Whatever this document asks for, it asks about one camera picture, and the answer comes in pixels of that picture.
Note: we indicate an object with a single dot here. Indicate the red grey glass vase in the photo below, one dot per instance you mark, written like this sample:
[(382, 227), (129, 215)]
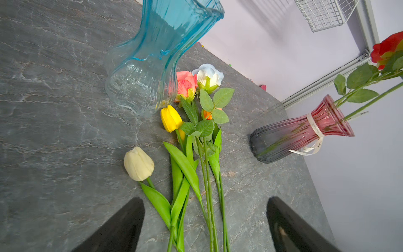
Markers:
[(303, 135)]

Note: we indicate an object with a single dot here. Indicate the teal glass vase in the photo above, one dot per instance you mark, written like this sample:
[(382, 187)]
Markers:
[(142, 71)]

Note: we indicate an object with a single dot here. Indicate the pink rose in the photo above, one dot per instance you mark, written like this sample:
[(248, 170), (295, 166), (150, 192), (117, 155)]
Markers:
[(187, 86)]

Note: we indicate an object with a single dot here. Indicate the orange tulip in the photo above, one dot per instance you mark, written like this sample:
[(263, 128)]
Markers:
[(209, 148)]

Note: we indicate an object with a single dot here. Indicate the long white wire basket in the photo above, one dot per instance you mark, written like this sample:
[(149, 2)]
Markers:
[(325, 14)]

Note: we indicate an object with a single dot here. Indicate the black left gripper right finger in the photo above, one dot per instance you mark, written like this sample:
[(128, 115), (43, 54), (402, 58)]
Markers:
[(291, 233)]

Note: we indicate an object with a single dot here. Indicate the white blue rose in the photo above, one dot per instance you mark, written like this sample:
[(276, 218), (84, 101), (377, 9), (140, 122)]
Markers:
[(209, 98)]

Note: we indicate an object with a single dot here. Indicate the yellow tulip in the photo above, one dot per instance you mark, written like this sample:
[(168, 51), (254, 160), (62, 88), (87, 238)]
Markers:
[(183, 174)]

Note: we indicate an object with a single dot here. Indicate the white tulip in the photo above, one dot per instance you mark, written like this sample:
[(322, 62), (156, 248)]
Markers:
[(140, 167)]

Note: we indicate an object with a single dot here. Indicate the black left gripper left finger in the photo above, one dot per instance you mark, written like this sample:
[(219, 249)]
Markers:
[(120, 233)]

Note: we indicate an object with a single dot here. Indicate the red rose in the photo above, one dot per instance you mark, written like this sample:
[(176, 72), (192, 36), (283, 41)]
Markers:
[(387, 63)]

